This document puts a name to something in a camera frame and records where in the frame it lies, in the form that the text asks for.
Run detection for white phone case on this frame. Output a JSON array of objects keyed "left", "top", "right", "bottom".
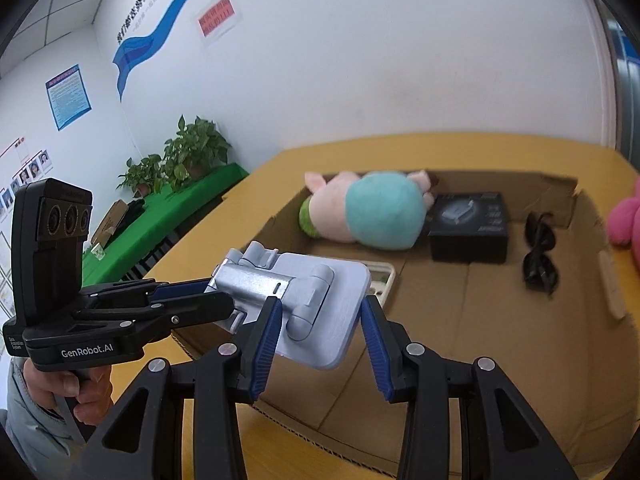
[{"left": 367, "top": 262, "right": 397, "bottom": 307}]

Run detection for pink and teal plush pig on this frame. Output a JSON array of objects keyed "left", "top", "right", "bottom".
[{"left": 299, "top": 169, "right": 442, "bottom": 252}]

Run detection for green table cloth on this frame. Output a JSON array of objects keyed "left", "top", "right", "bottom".
[{"left": 80, "top": 162, "right": 250, "bottom": 287}]

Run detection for wall photo board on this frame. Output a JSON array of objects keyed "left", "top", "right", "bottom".
[{"left": 0, "top": 135, "right": 56, "bottom": 321}]

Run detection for brown cardboard box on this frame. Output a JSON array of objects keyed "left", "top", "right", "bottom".
[{"left": 145, "top": 167, "right": 632, "bottom": 477}]

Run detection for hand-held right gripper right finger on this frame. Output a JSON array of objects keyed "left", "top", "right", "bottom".
[{"left": 360, "top": 296, "right": 576, "bottom": 480}]

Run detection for small open cardboard box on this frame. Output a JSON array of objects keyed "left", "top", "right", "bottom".
[{"left": 90, "top": 200, "right": 129, "bottom": 249}]

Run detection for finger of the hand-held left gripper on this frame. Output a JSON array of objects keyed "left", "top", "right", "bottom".
[
  {"left": 75, "top": 292, "right": 235, "bottom": 334},
  {"left": 75, "top": 280, "right": 217, "bottom": 312}
]

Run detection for black product box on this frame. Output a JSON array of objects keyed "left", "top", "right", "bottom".
[{"left": 428, "top": 191, "right": 510, "bottom": 265}]

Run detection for blue wave wall decal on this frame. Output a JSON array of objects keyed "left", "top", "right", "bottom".
[{"left": 112, "top": 0, "right": 243, "bottom": 104}]

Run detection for light blue folding phone stand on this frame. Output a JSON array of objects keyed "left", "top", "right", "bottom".
[{"left": 207, "top": 241, "right": 372, "bottom": 372}]

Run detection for pink plush toy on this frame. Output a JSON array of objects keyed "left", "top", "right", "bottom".
[{"left": 605, "top": 175, "right": 640, "bottom": 249}]

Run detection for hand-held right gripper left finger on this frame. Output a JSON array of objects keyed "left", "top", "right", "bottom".
[{"left": 82, "top": 296, "right": 283, "bottom": 480}]

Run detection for person's left forearm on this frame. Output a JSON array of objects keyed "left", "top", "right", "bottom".
[{"left": 0, "top": 360, "right": 68, "bottom": 466}]

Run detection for black sunglasses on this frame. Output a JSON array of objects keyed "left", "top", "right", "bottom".
[{"left": 522, "top": 211, "right": 561, "bottom": 297}]

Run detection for blue wall notice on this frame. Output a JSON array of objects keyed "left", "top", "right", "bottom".
[{"left": 45, "top": 64, "right": 94, "bottom": 132}]

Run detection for small potted green plant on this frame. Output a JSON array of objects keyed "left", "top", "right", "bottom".
[{"left": 117, "top": 156, "right": 166, "bottom": 197}]

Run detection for person's left hand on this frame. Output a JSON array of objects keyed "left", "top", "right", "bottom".
[{"left": 22, "top": 364, "right": 113, "bottom": 427}]

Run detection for large potted green plant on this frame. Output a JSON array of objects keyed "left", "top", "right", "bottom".
[{"left": 162, "top": 115, "right": 232, "bottom": 192}]

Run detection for red wall notice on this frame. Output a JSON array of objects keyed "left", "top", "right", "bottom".
[{"left": 195, "top": 0, "right": 245, "bottom": 44}]

